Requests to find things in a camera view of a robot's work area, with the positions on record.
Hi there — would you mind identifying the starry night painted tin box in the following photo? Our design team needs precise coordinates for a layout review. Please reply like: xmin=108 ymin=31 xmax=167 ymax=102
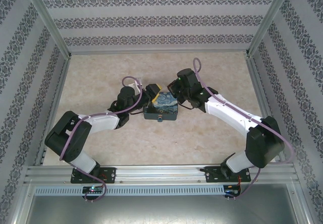
xmin=143 ymin=90 xmax=181 ymax=122

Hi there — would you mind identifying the left controller circuit board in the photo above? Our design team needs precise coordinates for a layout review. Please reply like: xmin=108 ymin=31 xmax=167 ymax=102
xmin=81 ymin=185 xmax=105 ymax=200

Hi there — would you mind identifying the controller circuit board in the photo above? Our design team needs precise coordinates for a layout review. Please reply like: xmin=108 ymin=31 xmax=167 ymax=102
xmin=81 ymin=185 xmax=105 ymax=200
xmin=224 ymin=184 xmax=242 ymax=199

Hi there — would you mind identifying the right controller circuit board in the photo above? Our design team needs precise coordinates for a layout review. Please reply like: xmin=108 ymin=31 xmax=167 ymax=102
xmin=224 ymin=184 xmax=242 ymax=199

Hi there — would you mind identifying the grey metal shelf panel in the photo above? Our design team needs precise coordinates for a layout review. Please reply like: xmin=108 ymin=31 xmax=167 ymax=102
xmin=24 ymin=195 xmax=301 ymax=224

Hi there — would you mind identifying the aluminium side floor rail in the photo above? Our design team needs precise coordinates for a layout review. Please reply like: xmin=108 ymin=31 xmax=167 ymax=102
xmin=34 ymin=57 xmax=72 ymax=166
xmin=245 ymin=54 xmax=288 ymax=163

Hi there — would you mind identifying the aluminium mounting rail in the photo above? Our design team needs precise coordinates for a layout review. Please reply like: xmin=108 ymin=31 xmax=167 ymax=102
xmin=23 ymin=165 xmax=300 ymax=185

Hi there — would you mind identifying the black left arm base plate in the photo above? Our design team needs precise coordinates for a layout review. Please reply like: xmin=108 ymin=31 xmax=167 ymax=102
xmin=71 ymin=167 xmax=117 ymax=184

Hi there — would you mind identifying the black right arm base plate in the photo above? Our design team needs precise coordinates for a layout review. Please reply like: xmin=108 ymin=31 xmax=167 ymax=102
xmin=205 ymin=165 xmax=252 ymax=184

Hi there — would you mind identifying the slotted grey cable duct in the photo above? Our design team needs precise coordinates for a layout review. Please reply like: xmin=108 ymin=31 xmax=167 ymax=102
xmin=33 ymin=185 xmax=226 ymax=196

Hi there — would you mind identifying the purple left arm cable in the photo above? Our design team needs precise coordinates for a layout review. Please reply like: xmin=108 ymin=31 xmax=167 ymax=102
xmin=59 ymin=76 xmax=145 ymax=201

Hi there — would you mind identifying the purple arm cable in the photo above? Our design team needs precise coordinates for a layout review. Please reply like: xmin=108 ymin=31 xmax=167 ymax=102
xmin=59 ymin=76 xmax=145 ymax=201
xmin=192 ymin=58 xmax=295 ymax=201

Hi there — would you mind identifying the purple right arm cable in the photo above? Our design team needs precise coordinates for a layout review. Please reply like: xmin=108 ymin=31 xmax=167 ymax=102
xmin=192 ymin=58 xmax=295 ymax=201

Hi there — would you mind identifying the aluminium frame post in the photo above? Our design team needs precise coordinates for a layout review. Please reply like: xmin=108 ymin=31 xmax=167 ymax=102
xmin=246 ymin=0 xmax=296 ymax=58
xmin=24 ymin=0 xmax=72 ymax=59

